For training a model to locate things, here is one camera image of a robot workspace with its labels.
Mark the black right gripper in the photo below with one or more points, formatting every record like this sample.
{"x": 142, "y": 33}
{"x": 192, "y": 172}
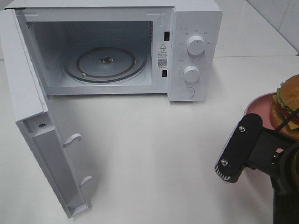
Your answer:
{"x": 286, "y": 188}

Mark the toy hamburger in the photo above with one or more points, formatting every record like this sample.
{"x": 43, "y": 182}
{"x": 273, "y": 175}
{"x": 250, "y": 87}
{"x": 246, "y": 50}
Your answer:
{"x": 285, "y": 102}

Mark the pink round plate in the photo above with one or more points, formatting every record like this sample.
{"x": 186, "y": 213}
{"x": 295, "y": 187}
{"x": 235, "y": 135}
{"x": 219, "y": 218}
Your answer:
{"x": 259, "y": 107}

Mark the round white door-release button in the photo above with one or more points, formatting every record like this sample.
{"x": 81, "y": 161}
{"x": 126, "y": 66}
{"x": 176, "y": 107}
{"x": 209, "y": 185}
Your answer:
{"x": 188, "y": 92}

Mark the white microwave door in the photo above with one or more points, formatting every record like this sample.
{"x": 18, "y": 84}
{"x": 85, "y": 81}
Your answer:
{"x": 33, "y": 115}

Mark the lower white microwave knob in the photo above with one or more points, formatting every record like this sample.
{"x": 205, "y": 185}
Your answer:
{"x": 191, "y": 74}

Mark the white microwave knob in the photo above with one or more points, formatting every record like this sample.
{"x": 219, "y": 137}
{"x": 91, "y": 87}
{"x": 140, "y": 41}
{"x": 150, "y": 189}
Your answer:
{"x": 191, "y": 74}
{"x": 196, "y": 44}

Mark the upper white microwave knob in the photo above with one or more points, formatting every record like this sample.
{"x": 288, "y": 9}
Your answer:
{"x": 196, "y": 44}

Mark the white microwave oven body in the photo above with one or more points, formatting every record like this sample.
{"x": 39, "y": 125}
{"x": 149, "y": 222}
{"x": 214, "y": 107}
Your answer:
{"x": 165, "y": 25}

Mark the glass microwave turntable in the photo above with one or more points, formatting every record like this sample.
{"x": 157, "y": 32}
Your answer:
{"x": 106, "y": 61}

